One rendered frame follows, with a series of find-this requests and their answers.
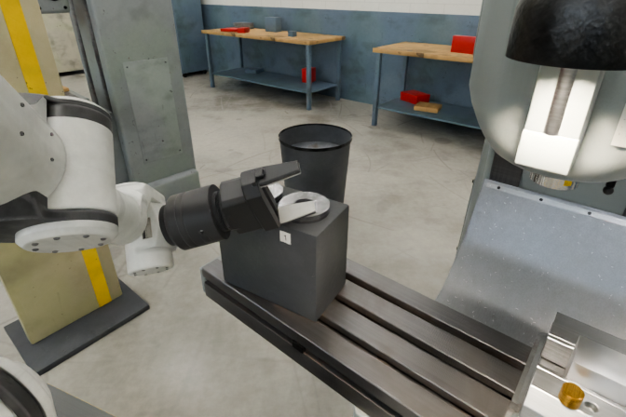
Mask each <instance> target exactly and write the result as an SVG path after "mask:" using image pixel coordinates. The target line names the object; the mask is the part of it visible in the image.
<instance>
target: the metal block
mask: <svg viewBox="0 0 626 417"><path fill-rule="evenodd" d="M564 376H565V377H566V378H568V379H570V380H572V381H574V382H576V383H579V384H581V385H583V386H585V387H587V388H589V389H591V390H592V391H594V392H596V393H598V394H600V395H602V396H604V397H607V398H609V399H611V400H613V401H615V402H617V403H619V404H620V405H622V406H624V407H626V355H623V354H622V353H620V352H618V351H615V350H613V349H611V348H609V347H606V346H604V345H602V344H599V343H597V342H595V341H592V340H590V339H588V338H586V337H583V336H581V335H580V336H579V337H578V341H577V343H576V346H575V348H574V350H573V353H572V355H571V357H570V359H569V361H568V363H567V366H566V369H565V375H564Z"/></svg>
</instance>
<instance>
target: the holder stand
mask: <svg viewBox="0 0 626 417"><path fill-rule="evenodd" d="M268 188H269V190H270V191H271V193H272V195H273V196H274V198H275V200H276V203H277V207H281V206H286V205H291V204H297V203H303V202H308V201H314V204H315V209H316V213H314V214H312V215H309V216H306V217H304V218H302V219H299V220H297V221H294V222H290V223H287V224H283V225H280V227H279V228H278V229H274V230H270V231H265V230H264V229H263V228H262V229H259V230H255V231H251V232H248V233H245V234H241V235H240V234H239V233H238V232H237V231H236V230H232V231H231V232H230V237H229V238H228V239H227V240H223V241H219V243H220V251H221V258H222V265H223V272H224V279H225V281H227V282H229V283H231V284H233V285H235V286H237V287H240V288H242V289H245V290H247V291H248V292H251V293H253V294H255V295H257V296H259V297H262V298H264V299H266V300H268V301H270V302H272V303H275V304H277V305H279V306H281V307H284V308H286V309H288V310H290V311H292V312H294V313H296V314H298V315H300V316H303V317H305V318H308V319H310V320H312V321H314V322H317V321H318V319H319V318H320V316H321V315H322V314H323V312H324V311H325V310H326V308H327V307H328V306H329V305H330V303H331V302H332V301H333V299H334V298H335V296H336V295H337V294H338V292H339V291H340V290H341V289H342V288H343V287H344V286H345V284H346V269H347V231H348V212H349V205H348V204H344V203H341V202H337V201H334V200H331V199H328V198H326V197H325V196H324V195H320V194H318V193H312V192H302V191H298V190H295V189H292V188H289V187H285V186H282V185H280V184H279V183H278V182H276V183H274V184H271V185H268Z"/></svg>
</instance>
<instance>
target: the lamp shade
mask: <svg viewBox="0 0 626 417"><path fill-rule="evenodd" d="M505 56H506V57H507V58H509V59H512V60H515V61H521V62H525V63H531V64H536V65H543V66H550V67H558V68H567V69H580V70H597V71H626V0H520V1H519V2H518V4H517V6H516V8H515V11H514V15H513V20H512V25H511V28H510V37H509V41H508V45H507V50H506V54H505Z"/></svg>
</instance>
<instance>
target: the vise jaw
mask: <svg viewBox="0 0 626 417"><path fill-rule="evenodd" d="M566 382H570V383H574V384H576V385H578V386H579V387H580V388H581V389H582V390H583V392H584V394H585V397H584V399H583V401H582V403H581V405H580V407H579V409H577V410H572V409H569V408H568V407H566V406H565V405H563V404H562V403H561V401H560V400H559V397H558V394H559V392H560V390H561V387H562V385H563V383H566ZM518 416H519V417H626V407H624V406H622V405H620V404H619V403H617V402H615V401H613V400H611V399H609V398H607V397H604V396H602V395H600V394H598V393H596V392H594V391H592V390H591V389H589V388H587V387H585V386H583V385H581V384H579V383H576V382H574V381H572V380H570V379H568V378H566V377H565V376H563V375H561V374H559V373H557V372H555V371H553V370H550V369H548V368H546V367H544V366H542V365H540V364H538V363H537V365H536V368H535V371H534V373H533V376H532V378H531V381H530V384H529V385H528V388H527V391H526V394H525V396H524V401H523V404H522V406H521V408H520V411H519V413H518Z"/></svg>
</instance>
